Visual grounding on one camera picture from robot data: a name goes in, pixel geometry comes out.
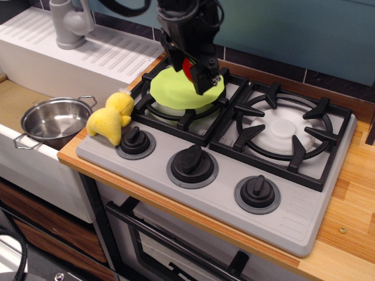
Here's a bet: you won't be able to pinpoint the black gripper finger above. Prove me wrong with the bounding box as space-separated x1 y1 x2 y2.
165 44 185 72
190 64 216 95

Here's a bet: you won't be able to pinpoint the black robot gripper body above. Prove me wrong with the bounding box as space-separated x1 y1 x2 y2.
159 13 221 84

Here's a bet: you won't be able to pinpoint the red toy strawberry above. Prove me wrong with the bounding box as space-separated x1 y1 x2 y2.
182 57 193 82

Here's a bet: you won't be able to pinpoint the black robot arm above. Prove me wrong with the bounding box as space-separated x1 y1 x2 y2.
158 1 224 95

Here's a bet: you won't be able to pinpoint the light green plastic plate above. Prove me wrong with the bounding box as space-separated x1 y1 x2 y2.
149 67 225 110

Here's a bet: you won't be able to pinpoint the stainless steel pot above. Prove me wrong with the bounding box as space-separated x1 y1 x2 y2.
13 95 97 150

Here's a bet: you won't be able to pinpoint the white toy sink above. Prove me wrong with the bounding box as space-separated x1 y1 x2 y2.
1 8 163 223

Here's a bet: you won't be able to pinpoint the black left burner grate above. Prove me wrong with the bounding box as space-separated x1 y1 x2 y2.
131 58 249 146

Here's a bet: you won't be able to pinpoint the black burner grate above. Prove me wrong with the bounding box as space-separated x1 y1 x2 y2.
209 82 356 191
131 58 249 146

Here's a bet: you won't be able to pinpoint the black middle stove knob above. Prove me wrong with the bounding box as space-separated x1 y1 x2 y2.
166 145 219 189

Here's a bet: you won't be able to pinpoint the black stove knob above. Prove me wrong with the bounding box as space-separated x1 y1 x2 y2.
116 126 156 160
166 145 219 189
234 175 281 215

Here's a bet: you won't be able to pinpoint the white right burner disc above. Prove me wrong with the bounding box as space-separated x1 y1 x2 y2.
243 100 325 156

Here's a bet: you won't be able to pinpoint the black left stove knob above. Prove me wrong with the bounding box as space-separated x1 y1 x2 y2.
116 126 156 160

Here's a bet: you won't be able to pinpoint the yellow stuffed duck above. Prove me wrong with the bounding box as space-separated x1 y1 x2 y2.
86 90 134 146

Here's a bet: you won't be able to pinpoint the grey toy faucet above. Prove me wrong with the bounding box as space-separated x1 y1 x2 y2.
49 1 95 50

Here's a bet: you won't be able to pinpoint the black right burner grate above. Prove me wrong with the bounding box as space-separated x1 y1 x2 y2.
209 82 356 191

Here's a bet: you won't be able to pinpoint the black right stove knob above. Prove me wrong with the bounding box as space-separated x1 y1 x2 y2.
234 175 281 215

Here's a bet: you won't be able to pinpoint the grey toy stove top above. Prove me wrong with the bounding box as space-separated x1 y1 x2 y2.
76 120 355 256

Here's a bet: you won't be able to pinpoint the wooden drawer fronts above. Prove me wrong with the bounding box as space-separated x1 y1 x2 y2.
1 179 115 280

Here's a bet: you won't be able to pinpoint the black oven door handle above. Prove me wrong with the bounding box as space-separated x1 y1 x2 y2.
105 201 248 280

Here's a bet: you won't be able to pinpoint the black braided foreground cable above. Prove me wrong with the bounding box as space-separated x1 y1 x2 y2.
0 227 29 281

